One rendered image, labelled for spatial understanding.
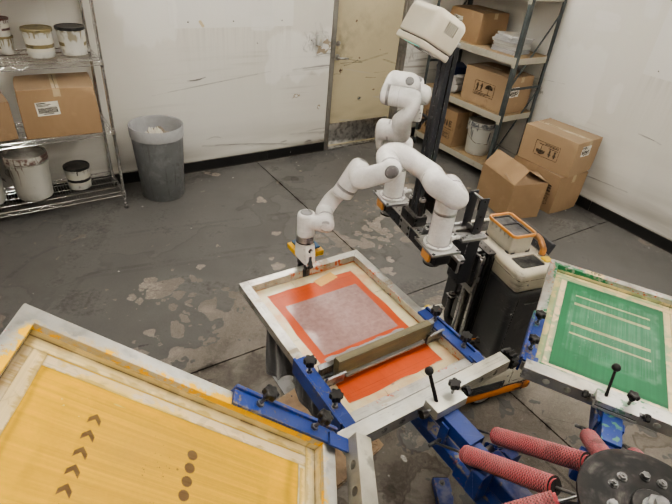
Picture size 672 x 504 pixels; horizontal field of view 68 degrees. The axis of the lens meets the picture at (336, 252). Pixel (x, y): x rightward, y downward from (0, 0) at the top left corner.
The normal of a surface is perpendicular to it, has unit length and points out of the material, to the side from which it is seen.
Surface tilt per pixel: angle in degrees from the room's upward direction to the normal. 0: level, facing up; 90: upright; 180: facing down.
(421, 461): 0
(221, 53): 90
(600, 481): 0
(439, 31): 90
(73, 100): 90
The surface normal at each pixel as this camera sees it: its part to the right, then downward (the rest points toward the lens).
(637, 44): -0.84, 0.24
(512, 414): 0.08, -0.83
